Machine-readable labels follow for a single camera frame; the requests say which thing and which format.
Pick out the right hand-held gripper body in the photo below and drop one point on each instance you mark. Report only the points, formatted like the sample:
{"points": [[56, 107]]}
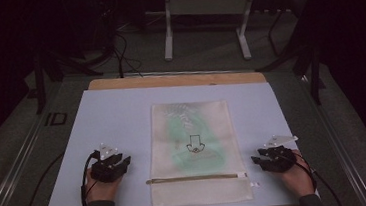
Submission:
{"points": [[279, 159]]}

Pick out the person's left hand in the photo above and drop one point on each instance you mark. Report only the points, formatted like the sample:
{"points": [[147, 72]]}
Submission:
{"points": [[101, 190]]}

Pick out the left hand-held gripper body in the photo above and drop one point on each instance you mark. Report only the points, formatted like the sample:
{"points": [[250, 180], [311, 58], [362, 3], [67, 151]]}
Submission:
{"points": [[106, 171]]}

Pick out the person's right hand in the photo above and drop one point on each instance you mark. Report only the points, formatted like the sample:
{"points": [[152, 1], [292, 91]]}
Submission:
{"points": [[296, 178]]}

